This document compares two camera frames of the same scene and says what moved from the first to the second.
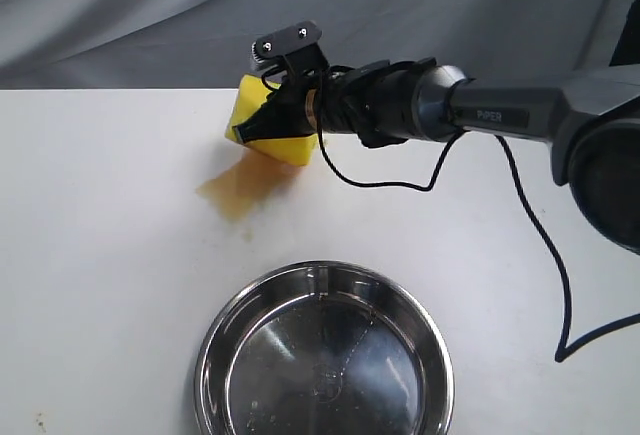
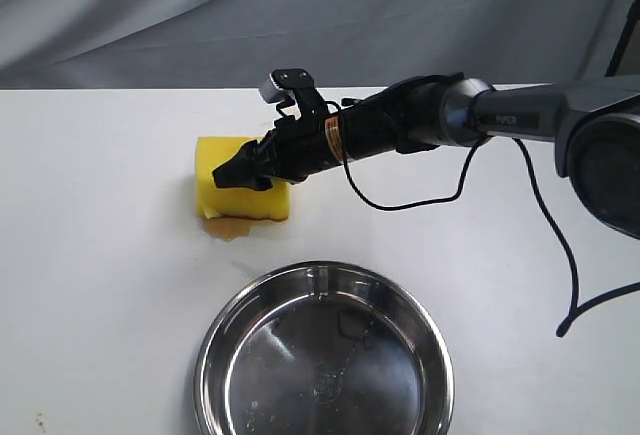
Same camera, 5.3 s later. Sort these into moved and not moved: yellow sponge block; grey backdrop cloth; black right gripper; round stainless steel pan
Moved: black right gripper; yellow sponge block
Not moved: round stainless steel pan; grey backdrop cloth
